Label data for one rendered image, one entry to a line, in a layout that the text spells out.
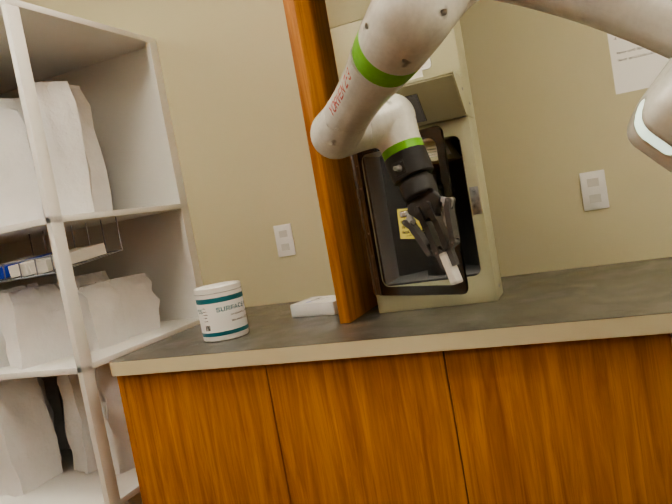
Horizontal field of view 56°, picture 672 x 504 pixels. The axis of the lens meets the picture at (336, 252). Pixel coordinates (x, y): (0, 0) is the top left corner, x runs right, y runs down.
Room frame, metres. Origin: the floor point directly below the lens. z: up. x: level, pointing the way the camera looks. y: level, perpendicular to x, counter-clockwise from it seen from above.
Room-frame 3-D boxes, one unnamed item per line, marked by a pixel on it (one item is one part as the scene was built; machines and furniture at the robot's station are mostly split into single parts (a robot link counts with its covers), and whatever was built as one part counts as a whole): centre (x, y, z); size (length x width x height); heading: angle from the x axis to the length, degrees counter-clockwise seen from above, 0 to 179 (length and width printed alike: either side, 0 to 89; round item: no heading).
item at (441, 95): (1.60, -0.21, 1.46); 0.32 x 0.11 x 0.10; 67
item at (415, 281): (1.59, -0.19, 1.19); 0.30 x 0.01 x 0.40; 40
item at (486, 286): (1.77, -0.28, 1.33); 0.32 x 0.25 x 0.77; 67
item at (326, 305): (1.91, 0.07, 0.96); 0.16 x 0.12 x 0.04; 56
